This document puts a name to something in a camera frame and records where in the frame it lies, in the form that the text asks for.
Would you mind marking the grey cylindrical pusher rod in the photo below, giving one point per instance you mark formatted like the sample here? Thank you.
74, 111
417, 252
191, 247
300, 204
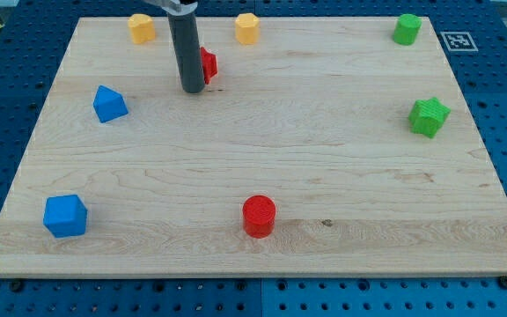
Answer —
186, 45

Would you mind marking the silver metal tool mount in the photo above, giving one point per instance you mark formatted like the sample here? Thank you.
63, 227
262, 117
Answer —
171, 5

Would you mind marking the yellow hexagon block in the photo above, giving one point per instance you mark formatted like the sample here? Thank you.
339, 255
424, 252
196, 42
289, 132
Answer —
247, 28

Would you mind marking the yellow heart block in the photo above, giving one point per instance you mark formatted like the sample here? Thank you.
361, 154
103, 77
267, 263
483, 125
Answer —
141, 28

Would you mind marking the red star block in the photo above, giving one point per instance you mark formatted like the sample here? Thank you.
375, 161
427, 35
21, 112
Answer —
209, 64

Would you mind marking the blue triangular block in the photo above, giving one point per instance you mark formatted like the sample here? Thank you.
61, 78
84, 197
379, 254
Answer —
108, 104

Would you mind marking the wooden board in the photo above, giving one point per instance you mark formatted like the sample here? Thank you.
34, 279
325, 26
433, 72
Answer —
314, 116

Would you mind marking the red cylinder block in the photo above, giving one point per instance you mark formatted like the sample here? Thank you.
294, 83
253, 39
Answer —
259, 213

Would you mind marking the green cylinder block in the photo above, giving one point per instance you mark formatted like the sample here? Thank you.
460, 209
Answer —
406, 29

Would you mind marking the blue cube block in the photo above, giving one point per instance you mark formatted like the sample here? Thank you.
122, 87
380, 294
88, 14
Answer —
65, 216

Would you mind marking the green star block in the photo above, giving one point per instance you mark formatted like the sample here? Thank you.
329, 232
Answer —
427, 117

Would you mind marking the white fiducial marker tag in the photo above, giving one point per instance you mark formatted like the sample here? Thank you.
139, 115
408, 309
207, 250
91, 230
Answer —
458, 41

